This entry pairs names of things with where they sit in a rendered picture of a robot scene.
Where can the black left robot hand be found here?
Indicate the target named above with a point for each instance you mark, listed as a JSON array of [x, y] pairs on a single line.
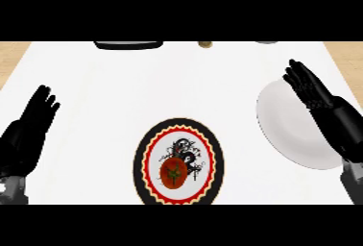
[[25, 134]]

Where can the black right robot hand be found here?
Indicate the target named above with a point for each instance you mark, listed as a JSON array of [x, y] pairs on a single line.
[[330, 112]]

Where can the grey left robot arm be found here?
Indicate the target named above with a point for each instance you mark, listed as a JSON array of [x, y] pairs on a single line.
[[12, 190]]

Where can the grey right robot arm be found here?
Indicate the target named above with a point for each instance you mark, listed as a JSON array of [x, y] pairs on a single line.
[[352, 181]]

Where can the plain white plate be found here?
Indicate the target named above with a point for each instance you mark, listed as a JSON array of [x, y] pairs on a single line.
[[287, 128]]

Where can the black-rimmed patterned plate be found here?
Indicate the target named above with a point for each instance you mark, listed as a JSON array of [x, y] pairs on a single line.
[[202, 150]]

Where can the red tomato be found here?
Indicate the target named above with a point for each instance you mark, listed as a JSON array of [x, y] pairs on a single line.
[[174, 172]]

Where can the small tan round object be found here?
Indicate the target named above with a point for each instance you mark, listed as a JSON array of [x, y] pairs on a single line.
[[205, 44]]

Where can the black flat tray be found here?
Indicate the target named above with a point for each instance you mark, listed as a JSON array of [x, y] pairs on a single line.
[[127, 44]]

